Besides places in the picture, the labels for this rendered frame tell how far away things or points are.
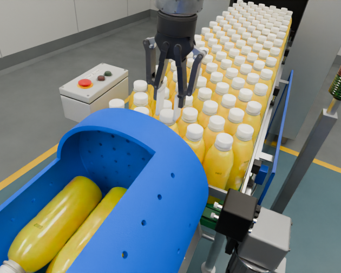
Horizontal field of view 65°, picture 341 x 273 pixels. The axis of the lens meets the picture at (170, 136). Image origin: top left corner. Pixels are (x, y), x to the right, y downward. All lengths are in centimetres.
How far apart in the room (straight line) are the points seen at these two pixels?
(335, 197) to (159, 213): 206
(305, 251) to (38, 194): 165
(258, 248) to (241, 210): 21
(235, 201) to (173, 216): 28
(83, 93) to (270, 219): 61
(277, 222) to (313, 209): 135
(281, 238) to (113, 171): 47
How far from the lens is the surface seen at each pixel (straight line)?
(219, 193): 67
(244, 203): 63
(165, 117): 62
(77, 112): 79
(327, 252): 199
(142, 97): 73
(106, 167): 56
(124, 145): 49
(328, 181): 245
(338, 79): 80
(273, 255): 81
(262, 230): 79
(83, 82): 79
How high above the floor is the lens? 148
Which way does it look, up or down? 39 degrees down
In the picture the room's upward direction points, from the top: 6 degrees clockwise
